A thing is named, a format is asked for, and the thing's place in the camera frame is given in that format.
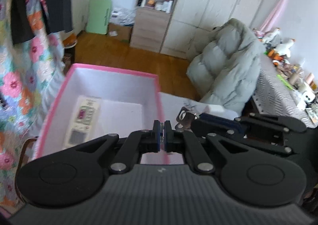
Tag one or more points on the white plastic bag pile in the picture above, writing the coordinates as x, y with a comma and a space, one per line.
123, 16

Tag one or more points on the brown wooden chair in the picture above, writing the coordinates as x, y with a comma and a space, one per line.
23, 150

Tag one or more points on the wooden shelf cabinet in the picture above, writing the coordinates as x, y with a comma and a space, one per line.
146, 33

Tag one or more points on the white goose plush toy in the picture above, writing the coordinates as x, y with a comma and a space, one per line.
272, 36
284, 48

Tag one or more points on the white power strip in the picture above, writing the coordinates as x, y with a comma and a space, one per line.
306, 99

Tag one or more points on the grey puffer jacket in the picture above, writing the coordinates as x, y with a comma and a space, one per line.
228, 65

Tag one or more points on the pink cardboard box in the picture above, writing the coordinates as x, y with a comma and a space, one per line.
111, 115

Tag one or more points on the black hanging garment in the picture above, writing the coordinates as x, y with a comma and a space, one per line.
21, 3

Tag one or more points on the dark wooden stool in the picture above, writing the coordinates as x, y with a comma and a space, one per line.
69, 53

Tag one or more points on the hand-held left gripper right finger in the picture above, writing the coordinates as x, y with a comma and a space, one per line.
167, 138

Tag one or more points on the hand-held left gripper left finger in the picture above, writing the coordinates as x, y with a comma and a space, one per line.
157, 138

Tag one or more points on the floral quilt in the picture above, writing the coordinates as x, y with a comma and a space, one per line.
15, 83

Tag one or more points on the light wooden wardrobe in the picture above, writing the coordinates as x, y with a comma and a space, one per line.
211, 8

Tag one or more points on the cream remote with pink screen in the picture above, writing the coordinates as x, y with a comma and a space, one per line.
82, 120

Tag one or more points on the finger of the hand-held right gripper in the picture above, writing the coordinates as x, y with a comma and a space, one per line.
273, 121
213, 127

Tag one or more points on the pink curtain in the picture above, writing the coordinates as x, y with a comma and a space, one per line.
280, 3

